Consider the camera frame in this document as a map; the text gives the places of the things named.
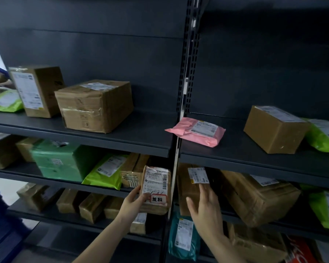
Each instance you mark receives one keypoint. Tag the teal mailer bag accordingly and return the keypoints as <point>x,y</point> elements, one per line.
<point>182,238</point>

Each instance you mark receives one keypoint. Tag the person's right hand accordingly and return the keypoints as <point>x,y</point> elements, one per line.
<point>208,219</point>

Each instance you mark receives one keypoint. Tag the dark grey metal shelving unit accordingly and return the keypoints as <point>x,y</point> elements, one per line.
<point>235,153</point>
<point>142,128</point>

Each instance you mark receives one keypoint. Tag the upright cardboard box white label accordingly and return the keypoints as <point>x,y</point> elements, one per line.
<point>41,90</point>

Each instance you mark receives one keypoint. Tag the pink mailer bag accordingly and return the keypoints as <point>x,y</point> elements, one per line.
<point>197,131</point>

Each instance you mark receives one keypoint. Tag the small cardboard box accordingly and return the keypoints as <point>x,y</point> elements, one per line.
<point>26,149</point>

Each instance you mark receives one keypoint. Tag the plain cardboard box white label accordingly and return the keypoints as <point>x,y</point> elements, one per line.
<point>271,131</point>

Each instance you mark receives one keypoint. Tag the large taped cardboard box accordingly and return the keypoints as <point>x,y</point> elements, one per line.
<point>98,106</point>

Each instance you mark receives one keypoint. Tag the person's right thumb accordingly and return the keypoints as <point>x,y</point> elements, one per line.
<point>192,208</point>

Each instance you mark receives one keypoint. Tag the cardboard box with barcode print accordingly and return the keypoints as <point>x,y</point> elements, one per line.
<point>133,172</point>

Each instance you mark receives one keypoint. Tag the tall cardboard box white label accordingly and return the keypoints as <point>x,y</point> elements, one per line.
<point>187,188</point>

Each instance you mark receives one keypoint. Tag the tape-wrapped brown parcel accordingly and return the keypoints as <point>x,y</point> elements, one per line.
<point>91,208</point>
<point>35,197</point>
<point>68,201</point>
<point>113,208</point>

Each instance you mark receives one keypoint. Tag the lime green mailer bag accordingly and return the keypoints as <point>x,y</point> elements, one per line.
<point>107,172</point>
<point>327,210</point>
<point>5,102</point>
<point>322,136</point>

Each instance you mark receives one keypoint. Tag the wide tape-wrapped cardboard box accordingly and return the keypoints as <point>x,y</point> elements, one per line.
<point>257,199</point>

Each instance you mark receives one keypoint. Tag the person's right forearm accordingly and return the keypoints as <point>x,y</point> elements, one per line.
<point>222,250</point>

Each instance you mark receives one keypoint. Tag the crumpled cardboard box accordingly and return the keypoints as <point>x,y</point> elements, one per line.
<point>255,245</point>

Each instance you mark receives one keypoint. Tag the person's left thumb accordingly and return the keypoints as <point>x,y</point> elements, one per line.
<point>144,197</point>

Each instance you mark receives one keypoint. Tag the person's left forearm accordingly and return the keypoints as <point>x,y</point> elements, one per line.
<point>107,243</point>

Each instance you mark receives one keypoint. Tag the brown and black parcel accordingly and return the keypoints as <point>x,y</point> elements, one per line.
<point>142,224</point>

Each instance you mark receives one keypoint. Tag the person's left hand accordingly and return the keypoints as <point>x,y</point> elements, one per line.
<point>128,208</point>

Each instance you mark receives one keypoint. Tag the small taped brown parcel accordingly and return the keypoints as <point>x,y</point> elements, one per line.
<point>156,188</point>

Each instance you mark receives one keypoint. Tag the perforated metal shelf upright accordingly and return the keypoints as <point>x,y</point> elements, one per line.
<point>189,65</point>

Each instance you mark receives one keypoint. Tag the red mailer bag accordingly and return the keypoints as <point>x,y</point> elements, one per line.
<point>300,251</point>

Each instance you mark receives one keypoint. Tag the green wrapped parcel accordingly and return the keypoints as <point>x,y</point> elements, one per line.
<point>63,161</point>

